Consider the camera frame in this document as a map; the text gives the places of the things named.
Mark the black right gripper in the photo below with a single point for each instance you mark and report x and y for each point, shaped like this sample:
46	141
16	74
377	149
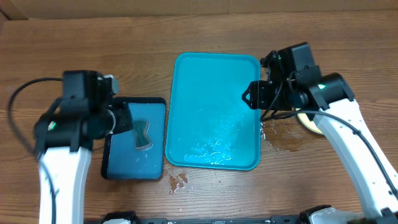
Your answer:
256	94

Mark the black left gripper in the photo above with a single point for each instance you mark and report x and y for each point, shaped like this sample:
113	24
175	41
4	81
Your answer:
122	109

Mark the yellow plate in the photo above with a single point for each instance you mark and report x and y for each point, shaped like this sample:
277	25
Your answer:
303	118

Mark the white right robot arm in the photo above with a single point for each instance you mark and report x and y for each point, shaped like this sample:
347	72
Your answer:
294	86

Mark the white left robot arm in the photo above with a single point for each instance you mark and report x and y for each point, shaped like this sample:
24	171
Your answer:
64	137

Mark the dark blue water tray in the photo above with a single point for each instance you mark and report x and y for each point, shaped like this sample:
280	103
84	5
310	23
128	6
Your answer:
121	159

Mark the teal serving tray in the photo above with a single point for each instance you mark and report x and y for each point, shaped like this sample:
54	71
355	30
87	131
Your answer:
209	124

